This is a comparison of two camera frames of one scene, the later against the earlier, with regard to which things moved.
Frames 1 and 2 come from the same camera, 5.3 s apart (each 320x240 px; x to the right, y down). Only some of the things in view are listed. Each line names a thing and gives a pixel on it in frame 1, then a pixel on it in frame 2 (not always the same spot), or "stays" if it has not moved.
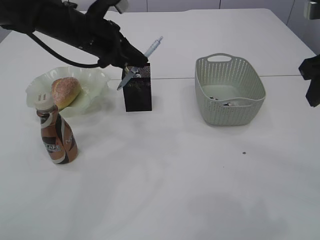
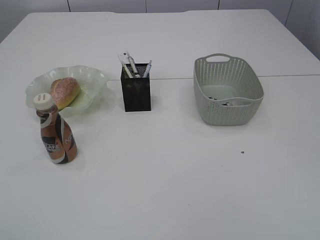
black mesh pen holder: x=137 y=90 stays
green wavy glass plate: x=95 y=85 stays
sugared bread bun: x=64 y=90 stays
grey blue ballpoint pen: x=133 y=71 -> x=148 y=69
